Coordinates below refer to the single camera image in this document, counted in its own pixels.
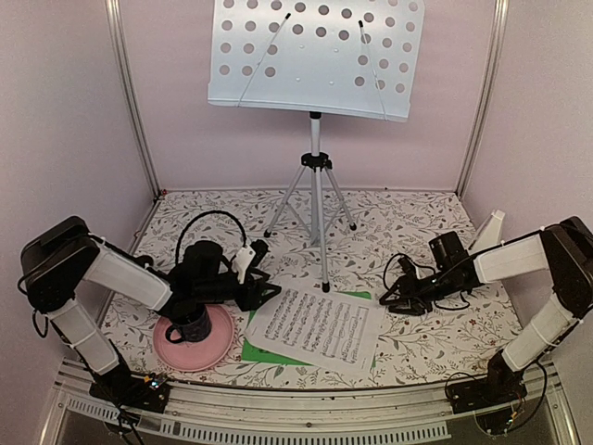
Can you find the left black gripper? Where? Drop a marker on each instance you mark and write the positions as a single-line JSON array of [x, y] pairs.
[[254, 288]]

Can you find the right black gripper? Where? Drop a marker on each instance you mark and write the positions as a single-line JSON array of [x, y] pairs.
[[405, 285]]

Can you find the white sheet music page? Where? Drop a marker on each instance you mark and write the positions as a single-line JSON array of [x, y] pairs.
[[335, 331]]

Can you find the light blue music stand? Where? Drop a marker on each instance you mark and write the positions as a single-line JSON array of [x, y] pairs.
[[351, 58]]

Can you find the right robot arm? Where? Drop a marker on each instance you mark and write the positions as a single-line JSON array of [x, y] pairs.
[[563, 249]]

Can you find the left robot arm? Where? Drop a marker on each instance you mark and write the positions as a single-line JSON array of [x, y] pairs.
[[54, 263]]

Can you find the dark blue mug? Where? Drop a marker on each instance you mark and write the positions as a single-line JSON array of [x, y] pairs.
[[193, 327]]

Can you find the pink plate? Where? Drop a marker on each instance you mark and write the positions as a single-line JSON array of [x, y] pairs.
[[189, 357]]

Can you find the white wedge block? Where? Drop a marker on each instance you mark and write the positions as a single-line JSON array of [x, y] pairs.
[[488, 233]]

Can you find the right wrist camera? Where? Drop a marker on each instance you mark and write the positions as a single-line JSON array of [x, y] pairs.
[[409, 268]]

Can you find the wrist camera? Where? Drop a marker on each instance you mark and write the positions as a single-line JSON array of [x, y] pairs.
[[248, 257], [409, 268]]

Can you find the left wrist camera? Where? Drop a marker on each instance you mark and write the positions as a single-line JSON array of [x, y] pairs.
[[248, 257]]

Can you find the aluminium front rail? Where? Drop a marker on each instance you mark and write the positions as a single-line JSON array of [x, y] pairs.
[[207, 414]]

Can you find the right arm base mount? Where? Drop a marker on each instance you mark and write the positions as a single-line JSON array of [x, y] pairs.
[[496, 388]]

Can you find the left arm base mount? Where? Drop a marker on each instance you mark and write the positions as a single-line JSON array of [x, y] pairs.
[[123, 388]]

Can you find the left aluminium post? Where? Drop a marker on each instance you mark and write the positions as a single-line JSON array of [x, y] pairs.
[[117, 35]]

